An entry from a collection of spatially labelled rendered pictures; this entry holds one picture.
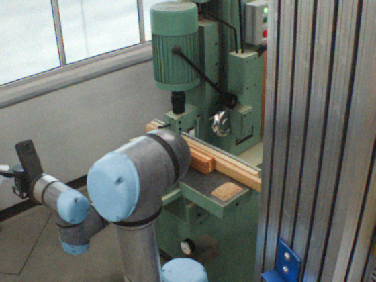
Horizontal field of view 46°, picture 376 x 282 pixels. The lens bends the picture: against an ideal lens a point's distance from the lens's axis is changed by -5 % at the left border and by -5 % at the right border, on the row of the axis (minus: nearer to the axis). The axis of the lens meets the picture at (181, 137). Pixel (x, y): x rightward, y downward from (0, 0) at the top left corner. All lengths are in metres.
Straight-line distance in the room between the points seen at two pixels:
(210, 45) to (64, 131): 1.56
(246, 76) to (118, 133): 1.70
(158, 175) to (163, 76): 0.91
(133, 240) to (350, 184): 0.44
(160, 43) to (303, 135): 1.00
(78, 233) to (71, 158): 2.04
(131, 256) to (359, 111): 0.54
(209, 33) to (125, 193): 1.06
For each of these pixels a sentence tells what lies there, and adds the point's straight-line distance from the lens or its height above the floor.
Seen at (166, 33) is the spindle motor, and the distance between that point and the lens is 1.65.
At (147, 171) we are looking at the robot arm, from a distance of 0.84.
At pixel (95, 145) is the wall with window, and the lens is 3.26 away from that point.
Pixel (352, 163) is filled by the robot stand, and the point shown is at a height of 1.54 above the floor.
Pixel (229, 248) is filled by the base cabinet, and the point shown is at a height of 0.42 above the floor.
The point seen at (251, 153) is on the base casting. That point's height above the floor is 0.80.
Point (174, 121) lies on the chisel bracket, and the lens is 1.82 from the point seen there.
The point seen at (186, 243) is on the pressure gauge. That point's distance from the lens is 1.78.
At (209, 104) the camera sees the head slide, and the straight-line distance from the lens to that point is 1.87.
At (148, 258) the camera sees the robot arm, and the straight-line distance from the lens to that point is 0.97.
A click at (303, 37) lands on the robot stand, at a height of 1.69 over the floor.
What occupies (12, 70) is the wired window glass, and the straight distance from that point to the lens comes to 2.90.
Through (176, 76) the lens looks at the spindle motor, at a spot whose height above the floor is 1.26.
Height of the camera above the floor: 1.90
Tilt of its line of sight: 30 degrees down
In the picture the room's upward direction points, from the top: 3 degrees counter-clockwise
